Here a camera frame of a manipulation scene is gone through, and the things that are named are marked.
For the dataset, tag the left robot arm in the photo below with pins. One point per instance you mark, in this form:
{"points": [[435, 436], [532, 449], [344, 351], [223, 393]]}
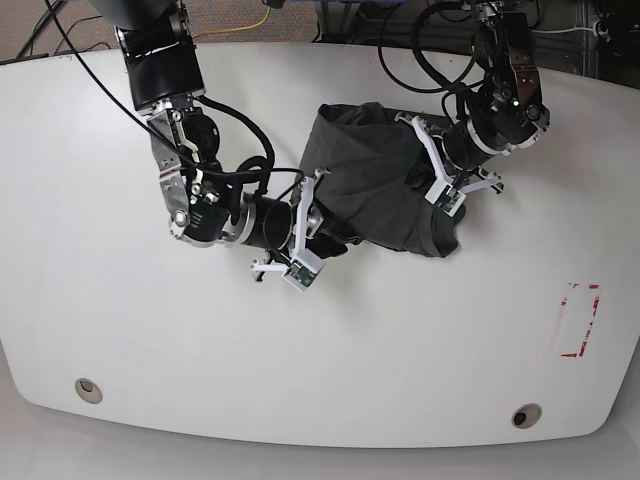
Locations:
{"points": [[499, 101]]}

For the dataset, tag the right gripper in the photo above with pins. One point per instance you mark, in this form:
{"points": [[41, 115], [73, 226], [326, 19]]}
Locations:
{"points": [[273, 225]]}

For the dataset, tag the dark grey t-shirt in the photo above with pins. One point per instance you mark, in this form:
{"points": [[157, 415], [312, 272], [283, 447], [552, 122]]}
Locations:
{"points": [[365, 198]]}

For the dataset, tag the right table cable grommet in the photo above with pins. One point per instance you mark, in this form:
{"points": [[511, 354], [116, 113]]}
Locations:
{"points": [[526, 416]]}

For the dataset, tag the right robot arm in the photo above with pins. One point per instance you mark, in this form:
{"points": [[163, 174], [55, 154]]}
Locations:
{"points": [[206, 204]]}

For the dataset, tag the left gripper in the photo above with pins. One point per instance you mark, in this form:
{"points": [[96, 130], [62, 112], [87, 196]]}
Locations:
{"points": [[464, 153]]}

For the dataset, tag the table cable grommet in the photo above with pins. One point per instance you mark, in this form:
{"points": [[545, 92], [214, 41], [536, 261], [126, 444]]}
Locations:
{"points": [[88, 391], [526, 416]]}

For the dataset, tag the red tape rectangle marking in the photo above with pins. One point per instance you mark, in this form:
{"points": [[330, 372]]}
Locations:
{"points": [[577, 315]]}

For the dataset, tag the left table cable grommet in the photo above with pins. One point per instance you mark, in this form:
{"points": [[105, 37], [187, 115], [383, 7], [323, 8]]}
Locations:
{"points": [[88, 391]]}

